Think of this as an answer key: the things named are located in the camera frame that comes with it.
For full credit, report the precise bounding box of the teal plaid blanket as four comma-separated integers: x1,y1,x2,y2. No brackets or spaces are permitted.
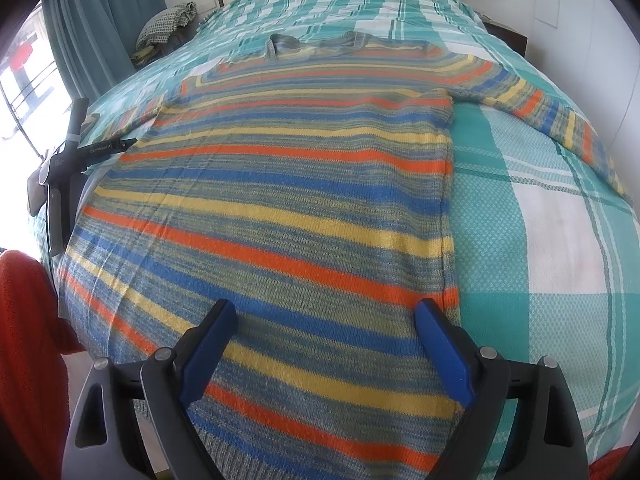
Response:
30,0,640,476

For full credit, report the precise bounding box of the black window railing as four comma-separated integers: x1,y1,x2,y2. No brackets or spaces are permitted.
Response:
0,45,66,161

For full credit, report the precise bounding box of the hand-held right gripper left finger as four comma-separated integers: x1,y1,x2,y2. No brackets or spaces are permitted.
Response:
65,298,238,480

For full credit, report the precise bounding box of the dark wooden nightstand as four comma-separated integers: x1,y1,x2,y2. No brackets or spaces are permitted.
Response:
482,12,528,53

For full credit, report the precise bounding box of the red fleece garment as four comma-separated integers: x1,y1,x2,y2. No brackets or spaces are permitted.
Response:
0,249,83,480

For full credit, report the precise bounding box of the striped knit sweater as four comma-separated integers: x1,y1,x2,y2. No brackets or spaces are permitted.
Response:
57,31,633,480

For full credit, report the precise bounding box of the checked cloth pile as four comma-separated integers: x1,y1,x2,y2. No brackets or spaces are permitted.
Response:
132,2,198,68

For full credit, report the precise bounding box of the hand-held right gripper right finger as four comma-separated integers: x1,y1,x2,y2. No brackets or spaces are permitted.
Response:
415,298,591,480

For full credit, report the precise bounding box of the teal curtain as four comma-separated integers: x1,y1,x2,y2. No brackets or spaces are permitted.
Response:
42,0,168,111

